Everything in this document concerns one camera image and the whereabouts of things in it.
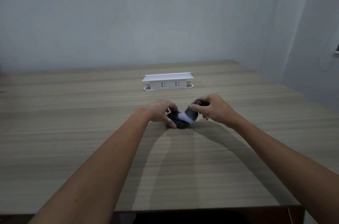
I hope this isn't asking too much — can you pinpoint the person's right hand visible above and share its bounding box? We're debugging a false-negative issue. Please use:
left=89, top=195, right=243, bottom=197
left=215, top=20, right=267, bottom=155
left=188, top=93, right=239, bottom=128

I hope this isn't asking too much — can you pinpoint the person's left hand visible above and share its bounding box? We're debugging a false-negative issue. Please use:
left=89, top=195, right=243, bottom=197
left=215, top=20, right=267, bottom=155
left=142, top=99, right=179, bottom=129

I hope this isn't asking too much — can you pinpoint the black computer mouse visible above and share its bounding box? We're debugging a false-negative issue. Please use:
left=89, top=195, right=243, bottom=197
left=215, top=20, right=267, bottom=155
left=166, top=111, right=192, bottom=129

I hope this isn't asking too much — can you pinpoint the black brush with white bristles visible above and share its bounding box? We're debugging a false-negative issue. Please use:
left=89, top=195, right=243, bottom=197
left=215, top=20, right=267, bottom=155
left=177, top=100, right=210, bottom=127

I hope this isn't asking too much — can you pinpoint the person's right forearm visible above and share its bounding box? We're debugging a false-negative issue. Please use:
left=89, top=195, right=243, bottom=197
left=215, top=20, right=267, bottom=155
left=230, top=114, right=339, bottom=224

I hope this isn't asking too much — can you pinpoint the person's left forearm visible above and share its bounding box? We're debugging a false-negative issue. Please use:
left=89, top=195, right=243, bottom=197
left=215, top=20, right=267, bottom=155
left=28, top=107, right=152, bottom=224

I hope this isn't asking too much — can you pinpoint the white pop-up power socket box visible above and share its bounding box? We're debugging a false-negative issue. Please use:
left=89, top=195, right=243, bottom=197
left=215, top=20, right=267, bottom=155
left=142, top=72, right=194, bottom=91

